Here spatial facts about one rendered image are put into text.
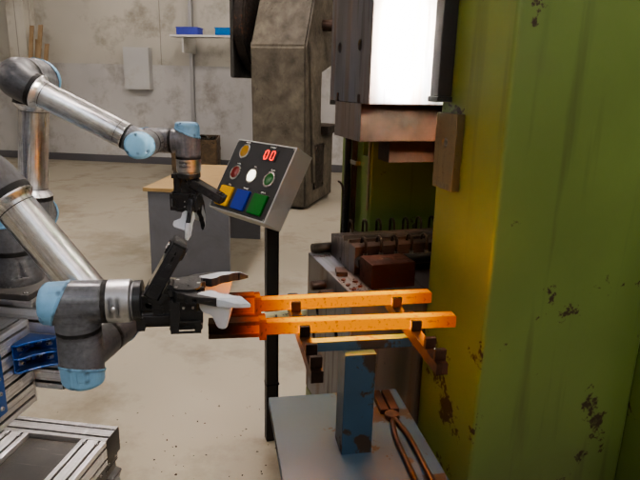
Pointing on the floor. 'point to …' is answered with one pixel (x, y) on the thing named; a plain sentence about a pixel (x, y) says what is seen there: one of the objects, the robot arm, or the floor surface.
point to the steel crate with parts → (210, 150)
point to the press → (287, 79)
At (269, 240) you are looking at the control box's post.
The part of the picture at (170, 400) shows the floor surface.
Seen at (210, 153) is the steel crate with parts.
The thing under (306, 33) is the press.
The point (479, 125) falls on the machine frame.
